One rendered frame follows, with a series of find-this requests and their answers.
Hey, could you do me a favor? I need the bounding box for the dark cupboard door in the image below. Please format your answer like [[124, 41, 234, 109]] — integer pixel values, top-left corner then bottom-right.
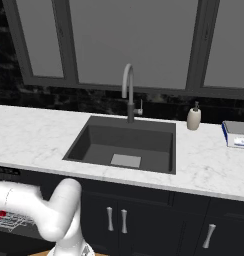
[[117, 197, 194, 256], [79, 192, 119, 256], [193, 212, 244, 256]]

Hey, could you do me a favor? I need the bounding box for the black dishwasher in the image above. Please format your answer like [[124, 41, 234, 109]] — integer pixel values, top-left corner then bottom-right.
[[0, 165, 63, 256]]

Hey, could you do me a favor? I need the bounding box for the dark grey sink basin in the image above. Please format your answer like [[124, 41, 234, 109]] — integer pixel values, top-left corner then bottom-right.
[[62, 115, 177, 175]]

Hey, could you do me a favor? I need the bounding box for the grey curved tap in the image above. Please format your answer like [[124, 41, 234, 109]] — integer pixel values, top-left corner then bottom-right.
[[121, 63, 144, 124]]

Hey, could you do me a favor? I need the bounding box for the beige soap dispenser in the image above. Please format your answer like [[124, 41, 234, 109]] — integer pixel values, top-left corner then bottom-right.
[[186, 100, 202, 131]]

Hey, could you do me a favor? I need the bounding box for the white and blue box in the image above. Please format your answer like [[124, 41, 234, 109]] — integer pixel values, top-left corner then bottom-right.
[[221, 120, 244, 150]]

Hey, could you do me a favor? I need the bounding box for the silver cupboard handle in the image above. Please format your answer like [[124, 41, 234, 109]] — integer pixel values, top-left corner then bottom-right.
[[120, 209, 129, 234], [106, 206, 115, 232], [202, 223, 217, 249]]

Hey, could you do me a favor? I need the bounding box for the dark grey window frame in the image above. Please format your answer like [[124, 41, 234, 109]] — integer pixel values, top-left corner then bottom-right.
[[1, 0, 244, 100]]

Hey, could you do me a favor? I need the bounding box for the wire dishwasher rack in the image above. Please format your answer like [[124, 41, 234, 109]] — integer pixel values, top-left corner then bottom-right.
[[0, 211, 38, 232]]

